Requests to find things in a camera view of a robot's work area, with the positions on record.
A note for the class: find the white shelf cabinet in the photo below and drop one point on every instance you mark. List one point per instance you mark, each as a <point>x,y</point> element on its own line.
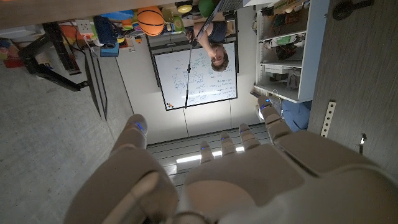
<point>311,62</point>

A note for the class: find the colourful stacked cups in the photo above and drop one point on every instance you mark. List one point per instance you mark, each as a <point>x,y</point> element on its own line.
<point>127,24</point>

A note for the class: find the ceiling light strip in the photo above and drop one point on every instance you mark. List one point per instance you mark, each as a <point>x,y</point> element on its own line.
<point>188,158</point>

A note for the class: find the yellow push button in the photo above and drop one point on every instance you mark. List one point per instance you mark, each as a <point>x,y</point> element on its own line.
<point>184,7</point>

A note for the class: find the flat white box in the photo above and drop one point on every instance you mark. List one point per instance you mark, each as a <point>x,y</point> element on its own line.
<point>18,31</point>

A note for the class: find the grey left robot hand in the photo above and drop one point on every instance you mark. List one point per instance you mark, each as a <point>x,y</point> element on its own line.
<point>248,186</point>

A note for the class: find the whiteboard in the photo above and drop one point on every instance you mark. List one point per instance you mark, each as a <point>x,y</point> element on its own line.
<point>214,84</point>

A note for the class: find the person in dark shirt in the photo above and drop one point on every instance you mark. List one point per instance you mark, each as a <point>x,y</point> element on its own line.
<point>217,31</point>

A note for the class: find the blue block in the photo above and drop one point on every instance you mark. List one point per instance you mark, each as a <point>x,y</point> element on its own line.
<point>109,50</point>

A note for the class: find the black pole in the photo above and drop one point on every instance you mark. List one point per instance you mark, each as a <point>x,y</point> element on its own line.
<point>187,77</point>

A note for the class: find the dark blue mug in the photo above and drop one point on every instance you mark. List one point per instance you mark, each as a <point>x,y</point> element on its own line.
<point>104,31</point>

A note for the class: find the black monitor stand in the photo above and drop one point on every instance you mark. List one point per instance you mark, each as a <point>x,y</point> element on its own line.
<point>53,34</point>

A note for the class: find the small orange basketball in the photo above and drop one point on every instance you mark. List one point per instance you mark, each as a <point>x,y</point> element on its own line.
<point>150,21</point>

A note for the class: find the green dome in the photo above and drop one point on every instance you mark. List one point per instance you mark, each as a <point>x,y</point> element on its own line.
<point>206,7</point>

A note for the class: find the black laptop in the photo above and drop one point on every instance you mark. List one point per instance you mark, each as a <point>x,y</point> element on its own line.
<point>231,4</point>

